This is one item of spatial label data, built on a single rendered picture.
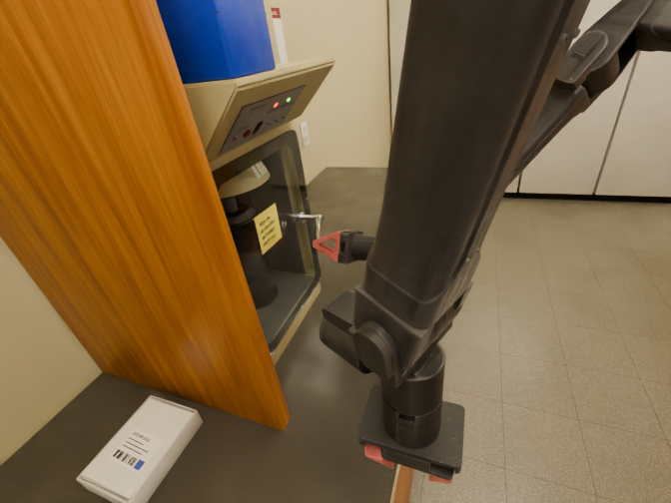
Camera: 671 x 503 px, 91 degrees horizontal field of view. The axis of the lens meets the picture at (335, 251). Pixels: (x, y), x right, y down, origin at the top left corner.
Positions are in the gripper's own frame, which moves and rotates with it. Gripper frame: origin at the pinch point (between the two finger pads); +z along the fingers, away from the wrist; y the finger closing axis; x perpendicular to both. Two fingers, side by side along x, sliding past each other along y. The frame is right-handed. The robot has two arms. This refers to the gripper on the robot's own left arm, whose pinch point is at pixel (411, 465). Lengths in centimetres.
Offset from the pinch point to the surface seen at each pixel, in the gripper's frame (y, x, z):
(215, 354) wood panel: 33.0, -6.1, -2.7
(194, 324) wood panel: 34.6, -6.1, -9.1
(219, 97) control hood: 24.2, -13.9, -39.8
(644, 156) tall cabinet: -136, -326, 65
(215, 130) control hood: 26.2, -14.0, -36.2
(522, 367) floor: -37, -115, 109
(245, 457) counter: 28.8, -0.1, 15.6
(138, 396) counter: 59, -4, 15
